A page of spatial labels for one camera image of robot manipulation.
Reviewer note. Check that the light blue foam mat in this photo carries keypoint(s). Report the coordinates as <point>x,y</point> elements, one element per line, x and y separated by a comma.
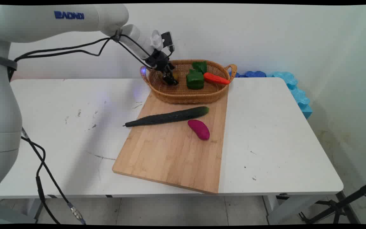
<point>299,95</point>

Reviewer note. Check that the small green toy pepper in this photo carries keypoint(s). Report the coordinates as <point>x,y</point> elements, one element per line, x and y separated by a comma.
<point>199,66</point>

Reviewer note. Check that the bamboo cutting board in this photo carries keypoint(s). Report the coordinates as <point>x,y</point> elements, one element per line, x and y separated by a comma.
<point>173,152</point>

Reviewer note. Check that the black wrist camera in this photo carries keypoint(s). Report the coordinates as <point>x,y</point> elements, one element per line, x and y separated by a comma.
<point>167,39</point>

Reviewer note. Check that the dark green toy cucumber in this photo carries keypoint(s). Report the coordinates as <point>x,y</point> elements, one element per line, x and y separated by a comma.
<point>170,117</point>

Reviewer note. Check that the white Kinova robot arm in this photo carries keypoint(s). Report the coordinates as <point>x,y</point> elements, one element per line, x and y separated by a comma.
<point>43,22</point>

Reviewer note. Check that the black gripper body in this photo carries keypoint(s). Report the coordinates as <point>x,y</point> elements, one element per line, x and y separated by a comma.
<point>158,59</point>

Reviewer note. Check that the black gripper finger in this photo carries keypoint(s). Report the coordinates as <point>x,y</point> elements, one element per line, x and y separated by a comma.
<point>166,78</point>
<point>173,80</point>

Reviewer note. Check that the black tripod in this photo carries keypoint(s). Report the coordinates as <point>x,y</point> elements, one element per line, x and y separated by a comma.
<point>342,205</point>

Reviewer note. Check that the orange toy carrot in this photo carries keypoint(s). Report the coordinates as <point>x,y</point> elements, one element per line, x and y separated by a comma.
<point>216,79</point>

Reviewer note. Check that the white table leg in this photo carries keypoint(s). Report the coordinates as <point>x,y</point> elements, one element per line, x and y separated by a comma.
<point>284,208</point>

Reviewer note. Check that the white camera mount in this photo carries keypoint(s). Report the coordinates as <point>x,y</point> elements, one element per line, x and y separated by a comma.
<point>156,39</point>

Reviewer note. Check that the large green toy pepper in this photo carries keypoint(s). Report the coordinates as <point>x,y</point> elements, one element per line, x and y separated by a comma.
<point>195,80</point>

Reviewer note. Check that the purple toy sweet potato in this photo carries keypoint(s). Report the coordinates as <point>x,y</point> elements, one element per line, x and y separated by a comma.
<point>199,129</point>

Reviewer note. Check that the woven wicker basket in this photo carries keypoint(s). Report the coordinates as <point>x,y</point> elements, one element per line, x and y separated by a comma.
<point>186,93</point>

